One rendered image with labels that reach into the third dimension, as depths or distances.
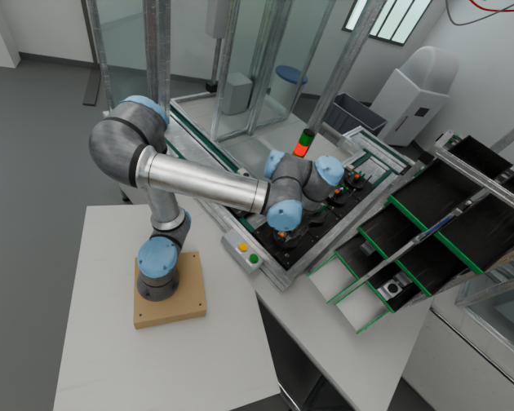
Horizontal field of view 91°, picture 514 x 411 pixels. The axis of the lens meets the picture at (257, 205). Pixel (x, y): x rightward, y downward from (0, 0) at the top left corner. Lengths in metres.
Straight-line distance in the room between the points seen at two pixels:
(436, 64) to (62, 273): 4.68
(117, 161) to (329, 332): 1.06
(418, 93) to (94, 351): 4.32
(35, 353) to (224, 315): 1.28
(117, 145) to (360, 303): 1.01
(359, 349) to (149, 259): 0.95
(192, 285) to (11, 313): 1.40
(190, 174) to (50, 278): 1.82
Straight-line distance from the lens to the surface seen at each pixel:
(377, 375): 1.35
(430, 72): 4.47
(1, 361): 2.16
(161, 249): 0.87
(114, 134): 0.60
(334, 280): 1.15
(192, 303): 1.04
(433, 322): 1.84
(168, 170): 0.54
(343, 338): 1.30
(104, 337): 1.13
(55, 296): 2.19
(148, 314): 1.03
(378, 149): 2.43
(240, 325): 1.13
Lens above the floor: 1.93
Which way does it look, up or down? 48 degrees down
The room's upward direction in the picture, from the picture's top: 23 degrees clockwise
